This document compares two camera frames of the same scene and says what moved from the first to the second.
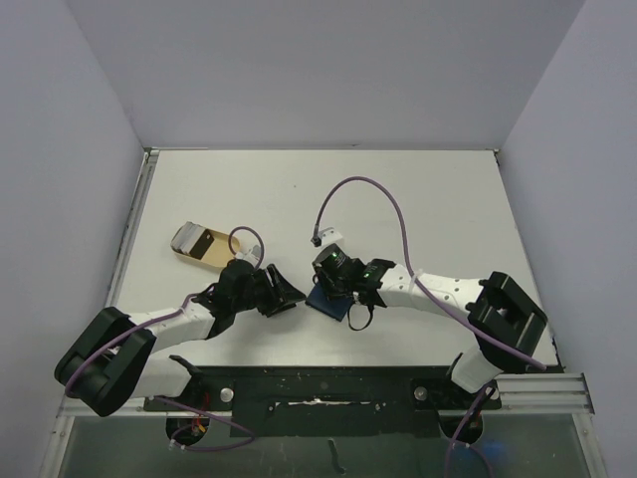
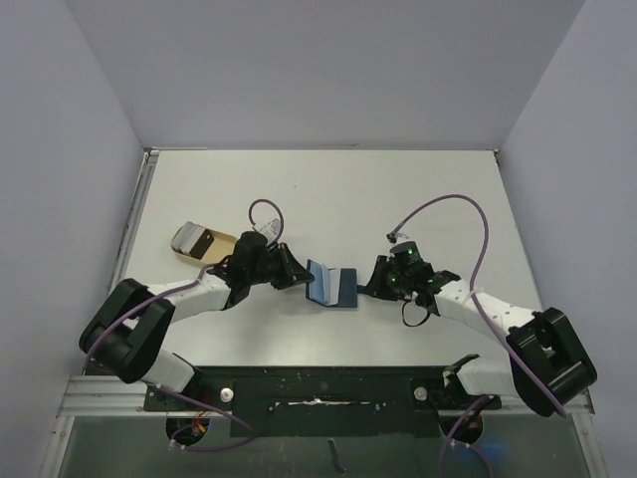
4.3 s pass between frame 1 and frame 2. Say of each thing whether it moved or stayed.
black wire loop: moved
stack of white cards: stayed
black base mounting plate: stayed
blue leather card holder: moved
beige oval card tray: stayed
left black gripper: moved
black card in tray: stayed
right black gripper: moved
